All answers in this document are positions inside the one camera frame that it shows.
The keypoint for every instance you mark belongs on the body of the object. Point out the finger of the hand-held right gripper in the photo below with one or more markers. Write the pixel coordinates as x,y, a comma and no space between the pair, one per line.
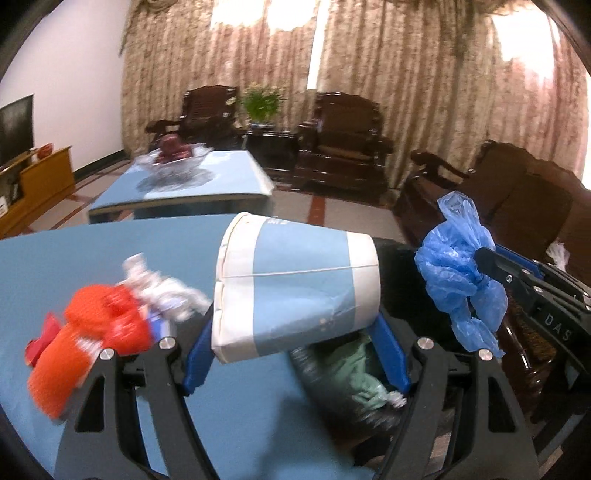
503,272
554,274

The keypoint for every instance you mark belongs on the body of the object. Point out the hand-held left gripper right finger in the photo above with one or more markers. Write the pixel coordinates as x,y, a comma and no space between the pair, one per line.
392,360

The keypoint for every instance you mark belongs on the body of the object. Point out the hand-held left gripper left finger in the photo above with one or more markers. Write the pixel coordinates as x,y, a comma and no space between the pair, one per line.
198,357

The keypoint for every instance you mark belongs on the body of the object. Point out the blue plastic bag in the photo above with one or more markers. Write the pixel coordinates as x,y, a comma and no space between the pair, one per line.
450,272

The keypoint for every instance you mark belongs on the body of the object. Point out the white wrapper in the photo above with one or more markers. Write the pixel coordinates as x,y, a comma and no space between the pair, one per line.
171,295

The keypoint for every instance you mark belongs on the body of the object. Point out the black trash bin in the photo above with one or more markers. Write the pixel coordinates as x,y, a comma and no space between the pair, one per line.
401,286

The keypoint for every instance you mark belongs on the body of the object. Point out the red snack wrapper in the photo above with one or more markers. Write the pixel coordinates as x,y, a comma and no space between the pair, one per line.
129,330

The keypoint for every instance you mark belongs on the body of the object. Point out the blue and white paper cup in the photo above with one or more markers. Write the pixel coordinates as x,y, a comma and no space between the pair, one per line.
295,281

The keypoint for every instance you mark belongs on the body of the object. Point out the orange foam fruit net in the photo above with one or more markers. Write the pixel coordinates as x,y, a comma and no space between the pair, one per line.
60,369

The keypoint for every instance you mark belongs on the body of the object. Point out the white plastic bag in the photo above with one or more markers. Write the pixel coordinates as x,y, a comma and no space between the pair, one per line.
558,254

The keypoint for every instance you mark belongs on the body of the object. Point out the green plastic bag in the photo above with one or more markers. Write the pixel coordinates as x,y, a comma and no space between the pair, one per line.
351,369

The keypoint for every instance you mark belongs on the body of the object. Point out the dark wooden sofa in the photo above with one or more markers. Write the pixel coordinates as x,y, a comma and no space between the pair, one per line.
531,194

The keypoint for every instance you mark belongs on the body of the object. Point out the blue tablecloth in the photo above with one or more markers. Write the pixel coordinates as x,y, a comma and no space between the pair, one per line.
46,267

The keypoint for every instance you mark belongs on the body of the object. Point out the blue-topped coffee table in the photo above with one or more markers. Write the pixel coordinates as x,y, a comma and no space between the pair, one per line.
231,180

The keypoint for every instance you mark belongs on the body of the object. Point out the glass fruit bowl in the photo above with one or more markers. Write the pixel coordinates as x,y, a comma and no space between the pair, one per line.
178,168

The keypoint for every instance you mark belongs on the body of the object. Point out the dark wooden armchair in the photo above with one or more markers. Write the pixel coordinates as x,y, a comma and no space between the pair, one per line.
344,138
207,115

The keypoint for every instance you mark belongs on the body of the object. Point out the red apples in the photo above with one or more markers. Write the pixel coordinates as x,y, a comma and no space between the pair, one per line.
173,146

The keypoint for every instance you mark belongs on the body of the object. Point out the dark wooden side table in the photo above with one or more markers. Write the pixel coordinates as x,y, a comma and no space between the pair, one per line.
270,147

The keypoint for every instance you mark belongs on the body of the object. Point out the yellow wooden television cabinet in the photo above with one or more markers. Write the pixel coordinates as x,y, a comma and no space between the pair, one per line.
46,184

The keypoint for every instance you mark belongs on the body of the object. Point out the beige patterned curtains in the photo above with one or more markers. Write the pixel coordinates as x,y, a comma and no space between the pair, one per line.
406,60

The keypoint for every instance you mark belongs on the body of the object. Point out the small red ornament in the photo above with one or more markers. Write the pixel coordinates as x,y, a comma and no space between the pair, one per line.
45,150

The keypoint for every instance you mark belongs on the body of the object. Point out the green potted plant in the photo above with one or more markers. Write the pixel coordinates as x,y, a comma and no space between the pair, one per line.
263,104

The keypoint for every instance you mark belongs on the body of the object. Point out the black television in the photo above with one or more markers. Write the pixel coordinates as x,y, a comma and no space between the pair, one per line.
16,127

